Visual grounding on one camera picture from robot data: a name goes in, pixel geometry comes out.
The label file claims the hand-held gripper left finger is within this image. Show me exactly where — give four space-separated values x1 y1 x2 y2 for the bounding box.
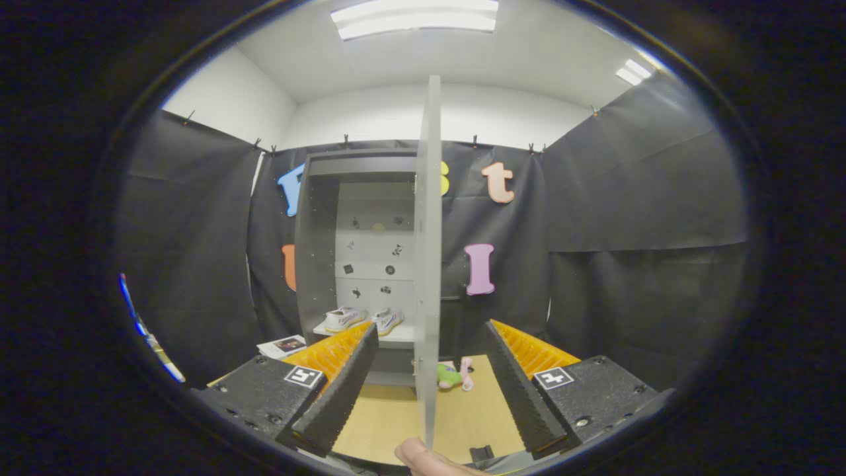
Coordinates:
192 322 379 458

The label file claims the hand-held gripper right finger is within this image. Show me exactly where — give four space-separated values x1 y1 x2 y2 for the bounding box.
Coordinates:
486 319 676 457

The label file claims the white striped shoe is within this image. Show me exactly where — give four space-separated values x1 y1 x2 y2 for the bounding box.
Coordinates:
324 306 366 333
372 307 404 337

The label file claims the grey shoe cabinet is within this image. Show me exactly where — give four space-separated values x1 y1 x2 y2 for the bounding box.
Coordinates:
294 149 420 387

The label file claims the beige shoe cabinet door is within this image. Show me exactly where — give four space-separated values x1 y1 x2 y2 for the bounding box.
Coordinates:
413 75 442 450

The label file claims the green plush toy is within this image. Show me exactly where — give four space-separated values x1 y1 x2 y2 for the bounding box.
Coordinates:
436 357 474 392

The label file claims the white book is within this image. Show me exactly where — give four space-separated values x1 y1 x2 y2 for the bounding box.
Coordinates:
256 335 308 360

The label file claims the black backdrop cloth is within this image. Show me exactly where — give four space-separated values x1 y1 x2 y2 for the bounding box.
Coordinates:
112 69 751 397

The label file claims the small ceiling light panel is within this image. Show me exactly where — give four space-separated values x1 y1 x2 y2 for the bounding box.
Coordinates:
615 58 654 87

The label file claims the long ceiling light panel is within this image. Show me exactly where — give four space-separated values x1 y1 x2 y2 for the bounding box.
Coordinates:
330 0 500 42

